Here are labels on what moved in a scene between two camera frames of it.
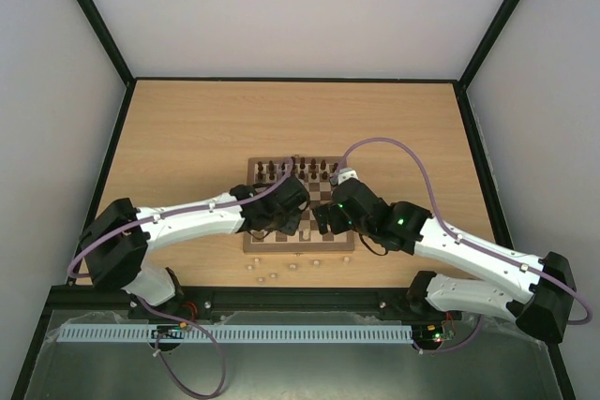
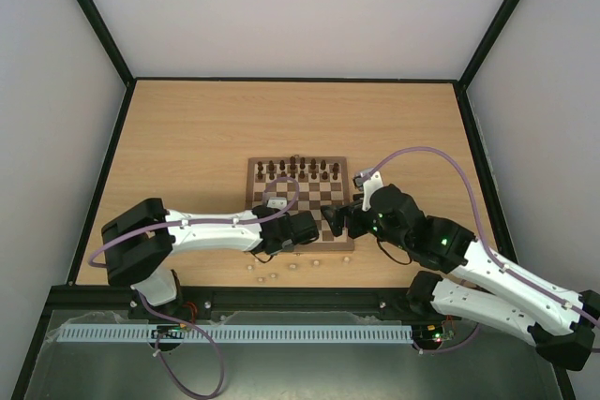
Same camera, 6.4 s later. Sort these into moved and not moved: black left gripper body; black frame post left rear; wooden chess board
Moved: black left gripper body
Not moved: black frame post left rear; wooden chess board
